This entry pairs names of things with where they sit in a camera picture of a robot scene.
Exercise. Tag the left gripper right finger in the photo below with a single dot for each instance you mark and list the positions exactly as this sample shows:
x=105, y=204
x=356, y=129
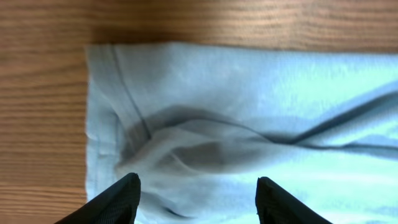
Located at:
x=276, y=206

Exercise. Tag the light blue t-shirt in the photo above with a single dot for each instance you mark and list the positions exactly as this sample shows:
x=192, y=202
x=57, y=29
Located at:
x=200, y=124

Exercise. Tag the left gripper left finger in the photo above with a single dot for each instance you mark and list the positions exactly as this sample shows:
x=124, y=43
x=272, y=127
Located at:
x=116, y=205

